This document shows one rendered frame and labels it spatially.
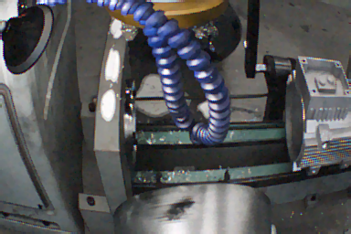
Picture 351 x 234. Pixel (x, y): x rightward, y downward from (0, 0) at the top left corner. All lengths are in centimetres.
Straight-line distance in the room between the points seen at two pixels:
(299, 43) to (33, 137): 99
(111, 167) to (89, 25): 78
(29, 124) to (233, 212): 30
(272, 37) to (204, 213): 89
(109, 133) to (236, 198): 20
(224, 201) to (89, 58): 78
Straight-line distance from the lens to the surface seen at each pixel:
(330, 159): 91
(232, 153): 102
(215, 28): 98
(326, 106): 83
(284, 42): 142
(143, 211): 64
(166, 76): 54
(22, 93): 58
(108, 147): 69
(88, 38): 139
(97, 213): 90
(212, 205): 62
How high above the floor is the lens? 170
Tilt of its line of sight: 51 degrees down
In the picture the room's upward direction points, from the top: 2 degrees clockwise
